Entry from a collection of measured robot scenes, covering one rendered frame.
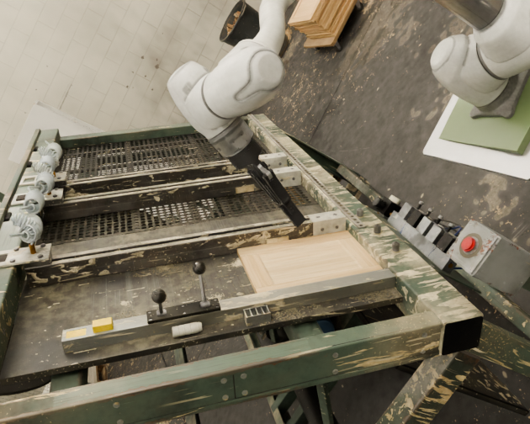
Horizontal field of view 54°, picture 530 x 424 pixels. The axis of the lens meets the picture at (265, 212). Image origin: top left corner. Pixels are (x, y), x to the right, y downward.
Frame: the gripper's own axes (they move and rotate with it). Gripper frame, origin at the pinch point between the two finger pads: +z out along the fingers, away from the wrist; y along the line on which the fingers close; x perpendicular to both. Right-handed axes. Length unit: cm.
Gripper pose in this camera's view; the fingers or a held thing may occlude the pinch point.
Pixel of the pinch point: (292, 212)
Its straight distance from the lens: 124.0
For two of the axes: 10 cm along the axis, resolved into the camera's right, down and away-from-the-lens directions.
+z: 6.0, 7.3, 3.3
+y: 3.3, 1.5, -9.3
